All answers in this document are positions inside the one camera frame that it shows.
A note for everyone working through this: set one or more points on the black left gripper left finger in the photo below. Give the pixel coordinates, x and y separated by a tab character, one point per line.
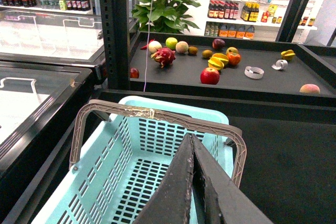
171	202

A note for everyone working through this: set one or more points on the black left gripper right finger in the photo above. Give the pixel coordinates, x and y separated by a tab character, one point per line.
217	198

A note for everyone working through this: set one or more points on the light blue plastic basket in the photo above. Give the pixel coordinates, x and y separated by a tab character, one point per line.
121	151

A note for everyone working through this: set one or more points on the large red apple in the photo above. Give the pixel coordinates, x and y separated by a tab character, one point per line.
210	76

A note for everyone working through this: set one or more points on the small red apple left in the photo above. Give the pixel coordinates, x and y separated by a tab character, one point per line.
134	73

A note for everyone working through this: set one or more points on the black upper display tray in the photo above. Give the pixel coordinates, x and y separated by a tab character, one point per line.
252	79

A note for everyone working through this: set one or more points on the yellow starfruit front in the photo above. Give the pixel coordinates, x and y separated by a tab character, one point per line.
218	61

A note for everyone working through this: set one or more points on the yellow starfruit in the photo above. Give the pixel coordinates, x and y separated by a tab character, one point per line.
218	61
287	55

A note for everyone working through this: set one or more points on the orange persimmon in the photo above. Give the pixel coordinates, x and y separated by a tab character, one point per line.
234	58

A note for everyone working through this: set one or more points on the pink peach front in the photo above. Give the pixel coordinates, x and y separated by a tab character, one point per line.
310	88

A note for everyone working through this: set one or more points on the pink dragon fruit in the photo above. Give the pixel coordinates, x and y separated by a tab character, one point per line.
164	56

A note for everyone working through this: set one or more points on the brown kiwi right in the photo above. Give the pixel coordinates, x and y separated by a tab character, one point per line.
206	54

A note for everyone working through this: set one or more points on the brown kiwi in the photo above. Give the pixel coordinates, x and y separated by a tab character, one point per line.
206	54
192	50

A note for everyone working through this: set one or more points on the small white tape roll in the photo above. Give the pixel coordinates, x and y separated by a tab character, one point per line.
280	65

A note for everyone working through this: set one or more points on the brown kiwi left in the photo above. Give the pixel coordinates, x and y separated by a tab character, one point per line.
192	50

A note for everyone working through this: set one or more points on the dark purple fruit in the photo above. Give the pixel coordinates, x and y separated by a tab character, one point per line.
218	44

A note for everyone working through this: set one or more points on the beige round melon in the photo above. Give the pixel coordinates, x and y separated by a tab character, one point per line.
181	47

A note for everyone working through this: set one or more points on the red chili pepper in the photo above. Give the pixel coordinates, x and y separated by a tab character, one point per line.
146	46

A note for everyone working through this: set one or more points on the white round fruit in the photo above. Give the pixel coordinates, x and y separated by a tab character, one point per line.
154	46

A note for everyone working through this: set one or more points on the yellow starfruit far right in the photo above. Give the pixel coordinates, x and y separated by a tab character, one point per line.
287	55

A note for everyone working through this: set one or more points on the green apple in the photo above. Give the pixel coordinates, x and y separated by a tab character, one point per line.
171	43

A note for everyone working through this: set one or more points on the glass top freezer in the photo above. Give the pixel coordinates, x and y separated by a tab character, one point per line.
49	66

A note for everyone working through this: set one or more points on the green potted plant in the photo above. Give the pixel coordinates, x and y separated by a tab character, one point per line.
164	16

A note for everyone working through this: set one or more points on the black shelf post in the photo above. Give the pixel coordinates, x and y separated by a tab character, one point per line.
115	24

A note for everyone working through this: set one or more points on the black right shelf frame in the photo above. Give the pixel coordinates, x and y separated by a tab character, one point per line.
295	12

